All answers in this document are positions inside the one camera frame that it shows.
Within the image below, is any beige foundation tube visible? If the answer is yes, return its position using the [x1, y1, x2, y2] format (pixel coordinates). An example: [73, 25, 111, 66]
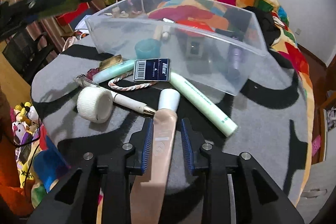
[130, 89, 181, 223]

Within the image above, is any long mint green tube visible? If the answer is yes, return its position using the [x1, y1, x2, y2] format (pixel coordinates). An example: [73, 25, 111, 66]
[169, 72, 238, 137]

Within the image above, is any white bandage roll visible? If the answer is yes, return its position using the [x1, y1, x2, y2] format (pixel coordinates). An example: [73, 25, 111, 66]
[76, 86, 113, 123]

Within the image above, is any clear plastic storage box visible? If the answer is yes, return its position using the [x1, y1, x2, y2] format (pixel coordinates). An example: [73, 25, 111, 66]
[85, 0, 267, 95]

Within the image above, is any red cigarette box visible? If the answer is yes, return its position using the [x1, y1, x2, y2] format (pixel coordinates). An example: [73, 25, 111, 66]
[176, 19, 214, 38]

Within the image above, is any red flat box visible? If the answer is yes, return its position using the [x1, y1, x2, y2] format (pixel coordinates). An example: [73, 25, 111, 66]
[55, 3, 89, 26]

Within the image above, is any black office chair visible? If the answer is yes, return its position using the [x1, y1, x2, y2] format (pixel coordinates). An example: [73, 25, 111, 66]
[2, 30, 59, 85]

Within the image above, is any pink hair clip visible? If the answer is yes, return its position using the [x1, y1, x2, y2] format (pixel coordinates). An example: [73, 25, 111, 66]
[86, 68, 100, 81]

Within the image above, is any plush toy pile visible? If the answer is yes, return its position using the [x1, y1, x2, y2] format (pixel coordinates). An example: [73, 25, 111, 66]
[10, 101, 42, 148]

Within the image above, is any gold foil packet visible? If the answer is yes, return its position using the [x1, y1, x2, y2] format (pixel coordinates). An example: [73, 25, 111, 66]
[98, 55, 122, 71]

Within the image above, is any pink croc shoe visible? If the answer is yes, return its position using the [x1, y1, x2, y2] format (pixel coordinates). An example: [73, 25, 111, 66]
[312, 135, 321, 157]

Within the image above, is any short mint green tube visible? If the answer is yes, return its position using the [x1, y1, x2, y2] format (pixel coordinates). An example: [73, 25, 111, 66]
[92, 60, 135, 84]

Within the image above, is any teal tape roll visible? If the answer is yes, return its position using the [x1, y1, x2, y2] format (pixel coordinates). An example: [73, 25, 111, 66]
[134, 38, 161, 60]

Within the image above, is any white gold-tipped pen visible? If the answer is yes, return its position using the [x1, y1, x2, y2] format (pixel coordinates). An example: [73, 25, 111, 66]
[110, 91, 156, 115]

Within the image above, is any beige lip balm stick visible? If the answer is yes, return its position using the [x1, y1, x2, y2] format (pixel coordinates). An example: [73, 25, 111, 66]
[153, 25, 162, 41]

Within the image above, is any wooden wardrobe shelf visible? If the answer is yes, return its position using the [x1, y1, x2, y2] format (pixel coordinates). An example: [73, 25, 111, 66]
[318, 93, 335, 162]

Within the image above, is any small white ointment tube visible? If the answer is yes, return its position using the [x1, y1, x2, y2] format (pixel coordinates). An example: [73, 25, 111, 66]
[161, 18, 175, 41]

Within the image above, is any navy blue Max box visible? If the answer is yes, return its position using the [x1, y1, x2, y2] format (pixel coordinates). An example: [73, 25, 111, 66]
[133, 59, 170, 82]

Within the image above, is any purple cosmetic bottle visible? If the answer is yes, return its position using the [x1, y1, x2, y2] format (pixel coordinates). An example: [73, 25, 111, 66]
[227, 44, 242, 81]

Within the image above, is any colourful patchwork duvet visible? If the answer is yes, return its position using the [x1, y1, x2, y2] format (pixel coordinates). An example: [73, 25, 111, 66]
[180, 0, 314, 204]

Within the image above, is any black clothes pile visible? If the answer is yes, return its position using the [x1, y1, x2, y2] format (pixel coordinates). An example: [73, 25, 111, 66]
[244, 6, 281, 48]

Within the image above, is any twisted pink white cord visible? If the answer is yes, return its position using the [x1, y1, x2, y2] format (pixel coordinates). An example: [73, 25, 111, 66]
[108, 70, 158, 92]

